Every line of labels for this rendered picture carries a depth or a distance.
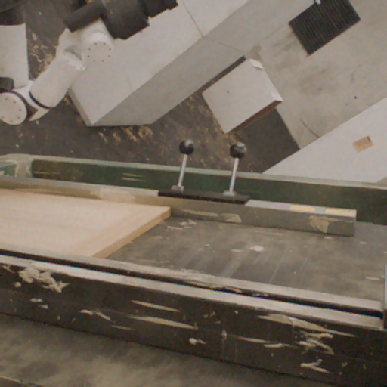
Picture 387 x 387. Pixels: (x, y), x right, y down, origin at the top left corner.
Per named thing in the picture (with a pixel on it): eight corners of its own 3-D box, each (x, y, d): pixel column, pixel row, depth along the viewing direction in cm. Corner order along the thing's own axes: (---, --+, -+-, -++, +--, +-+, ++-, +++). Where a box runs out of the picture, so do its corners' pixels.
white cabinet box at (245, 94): (215, 94, 636) (260, 62, 608) (237, 132, 631) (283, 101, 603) (201, 93, 595) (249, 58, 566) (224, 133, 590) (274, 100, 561)
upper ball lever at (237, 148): (222, 202, 106) (233, 145, 110) (239, 204, 105) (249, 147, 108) (218, 197, 103) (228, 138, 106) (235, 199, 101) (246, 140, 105)
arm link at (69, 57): (116, 40, 108) (82, 81, 114) (108, 16, 113) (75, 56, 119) (93, 26, 103) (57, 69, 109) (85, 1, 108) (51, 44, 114)
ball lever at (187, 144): (171, 197, 110) (183, 142, 113) (187, 199, 109) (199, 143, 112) (165, 192, 107) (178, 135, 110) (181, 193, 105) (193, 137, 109)
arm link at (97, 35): (140, 47, 108) (97, 72, 110) (128, 18, 114) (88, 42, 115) (114, 10, 99) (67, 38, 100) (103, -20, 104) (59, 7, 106)
